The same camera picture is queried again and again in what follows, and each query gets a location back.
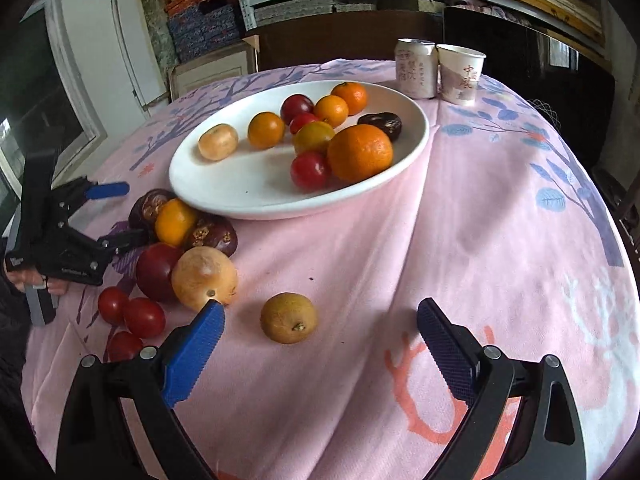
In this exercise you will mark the dark brown mangosteen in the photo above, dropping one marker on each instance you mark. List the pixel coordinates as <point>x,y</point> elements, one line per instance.
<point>215,236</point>
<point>147,207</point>
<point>380,125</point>

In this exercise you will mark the white metal shelf rack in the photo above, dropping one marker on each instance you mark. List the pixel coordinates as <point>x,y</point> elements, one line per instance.
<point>248,10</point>

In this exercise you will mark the large orange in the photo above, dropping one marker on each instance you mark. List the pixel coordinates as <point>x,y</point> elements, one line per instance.
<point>360,153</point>

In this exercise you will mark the light wooden picture frame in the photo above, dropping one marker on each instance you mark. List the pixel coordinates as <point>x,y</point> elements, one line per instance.
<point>210,72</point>

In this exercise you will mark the medium mandarin orange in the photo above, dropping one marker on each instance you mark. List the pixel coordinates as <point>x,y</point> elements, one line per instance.
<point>349,97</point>

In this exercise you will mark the yellow cherry tomato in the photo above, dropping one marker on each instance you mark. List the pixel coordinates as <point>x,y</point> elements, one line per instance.
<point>313,137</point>

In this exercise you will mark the person's left hand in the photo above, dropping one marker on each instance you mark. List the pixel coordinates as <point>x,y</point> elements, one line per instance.
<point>19,280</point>

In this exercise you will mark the dark window with white frame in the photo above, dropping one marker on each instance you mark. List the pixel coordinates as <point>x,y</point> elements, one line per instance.
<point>45,85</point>

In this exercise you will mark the printed paper cup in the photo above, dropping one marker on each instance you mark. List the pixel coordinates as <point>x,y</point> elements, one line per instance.
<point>460,77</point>

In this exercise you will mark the green patterned panel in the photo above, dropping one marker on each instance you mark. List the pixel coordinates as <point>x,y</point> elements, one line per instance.
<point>157,25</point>

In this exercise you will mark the yellow orange round fruit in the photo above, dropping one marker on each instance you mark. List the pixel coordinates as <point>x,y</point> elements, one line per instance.
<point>175,221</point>
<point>266,130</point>

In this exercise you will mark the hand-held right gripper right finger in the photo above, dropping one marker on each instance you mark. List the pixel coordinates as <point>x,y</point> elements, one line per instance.
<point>445,352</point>

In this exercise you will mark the pale beige round fruit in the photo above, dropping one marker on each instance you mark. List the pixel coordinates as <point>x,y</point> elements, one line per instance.
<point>204,277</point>
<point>217,142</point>

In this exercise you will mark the white leaning panel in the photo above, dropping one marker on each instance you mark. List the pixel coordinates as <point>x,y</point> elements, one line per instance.
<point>132,50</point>

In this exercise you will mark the white round plate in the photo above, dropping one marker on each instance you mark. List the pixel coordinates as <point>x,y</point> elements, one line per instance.
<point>240,180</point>

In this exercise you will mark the orange patterned box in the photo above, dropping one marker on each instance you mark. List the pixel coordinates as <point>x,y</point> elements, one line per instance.
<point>185,5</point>

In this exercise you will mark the drink can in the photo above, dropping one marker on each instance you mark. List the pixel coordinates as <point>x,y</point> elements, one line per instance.
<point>415,70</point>

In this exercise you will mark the red cherry tomato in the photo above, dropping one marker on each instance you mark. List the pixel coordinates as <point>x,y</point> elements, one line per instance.
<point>124,346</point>
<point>302,122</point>
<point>310,170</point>
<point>112,305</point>
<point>144,317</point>

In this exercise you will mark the small brown longan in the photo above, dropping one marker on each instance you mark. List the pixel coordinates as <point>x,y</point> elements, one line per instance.
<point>289,318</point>

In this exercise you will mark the small mandarin orange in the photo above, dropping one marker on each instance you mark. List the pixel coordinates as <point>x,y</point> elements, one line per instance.
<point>330,110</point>

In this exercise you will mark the stack of blue patterned boxes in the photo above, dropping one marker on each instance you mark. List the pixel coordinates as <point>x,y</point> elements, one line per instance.
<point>205,30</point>

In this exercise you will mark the brown wooden board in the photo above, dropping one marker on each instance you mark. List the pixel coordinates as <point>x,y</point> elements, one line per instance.
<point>325,40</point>

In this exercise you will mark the person's left forearm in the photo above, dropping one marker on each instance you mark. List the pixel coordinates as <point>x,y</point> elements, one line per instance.
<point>10,340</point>

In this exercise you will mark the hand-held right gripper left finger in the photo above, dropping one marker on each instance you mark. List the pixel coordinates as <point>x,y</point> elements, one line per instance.
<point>192,355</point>

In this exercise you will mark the dark red plum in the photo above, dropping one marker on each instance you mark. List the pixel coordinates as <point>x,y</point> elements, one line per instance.
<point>296,107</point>
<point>156,272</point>

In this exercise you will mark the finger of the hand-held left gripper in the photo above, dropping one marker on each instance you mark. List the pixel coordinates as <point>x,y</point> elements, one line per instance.
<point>107,190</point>
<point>120,242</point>

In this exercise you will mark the black glossy panel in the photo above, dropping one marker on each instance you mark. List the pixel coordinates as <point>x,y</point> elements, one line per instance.
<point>525,55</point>

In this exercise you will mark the pink deer print tablecloth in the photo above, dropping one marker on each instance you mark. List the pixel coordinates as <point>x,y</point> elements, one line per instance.
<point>475,210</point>

